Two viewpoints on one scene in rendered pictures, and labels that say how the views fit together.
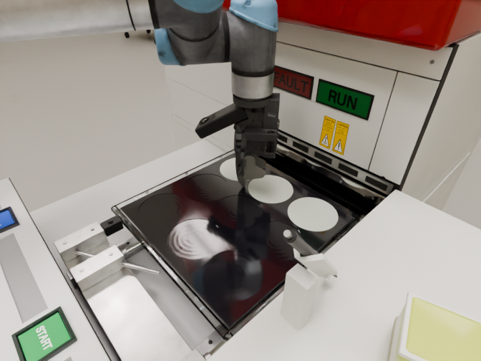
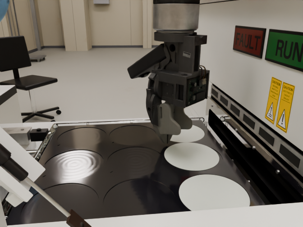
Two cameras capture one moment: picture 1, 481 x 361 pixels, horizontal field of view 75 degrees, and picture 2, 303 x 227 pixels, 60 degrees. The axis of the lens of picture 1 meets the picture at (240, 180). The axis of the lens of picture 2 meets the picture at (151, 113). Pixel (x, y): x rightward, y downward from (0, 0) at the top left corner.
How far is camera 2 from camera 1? 0.36 m
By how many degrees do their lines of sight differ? 35
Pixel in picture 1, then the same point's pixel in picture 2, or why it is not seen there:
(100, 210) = not seen: hidden behind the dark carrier
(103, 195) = not seen: hidden behind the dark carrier
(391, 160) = not seen: outside the picture
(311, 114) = (260, 77)
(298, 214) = (194, 188)
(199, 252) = (61, 175)
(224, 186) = (149, 139)
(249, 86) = (159, 14)
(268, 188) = (189, 153)
